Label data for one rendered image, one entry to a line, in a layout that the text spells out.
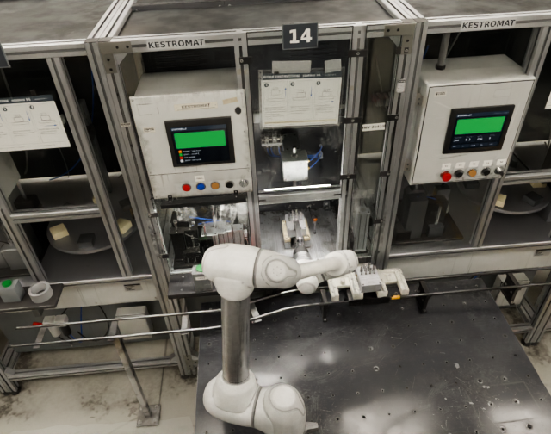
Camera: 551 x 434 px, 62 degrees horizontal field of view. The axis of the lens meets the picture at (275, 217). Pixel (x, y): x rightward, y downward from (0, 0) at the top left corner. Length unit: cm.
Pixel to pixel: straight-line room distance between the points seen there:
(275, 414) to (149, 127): 116
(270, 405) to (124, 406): 140
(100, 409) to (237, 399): 140
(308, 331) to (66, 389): 161
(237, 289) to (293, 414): 54
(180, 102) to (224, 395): 109
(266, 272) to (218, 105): 68
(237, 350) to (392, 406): 76
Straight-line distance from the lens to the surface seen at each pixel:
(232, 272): 150
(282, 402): 180
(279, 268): 143
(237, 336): 167
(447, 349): 235
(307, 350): 224
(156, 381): 307
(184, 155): 185
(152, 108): 180
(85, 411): 311
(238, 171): 191
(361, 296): 222
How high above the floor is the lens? 253
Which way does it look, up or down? 39 degrees down
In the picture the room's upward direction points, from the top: 3 degrees counter-clockwise
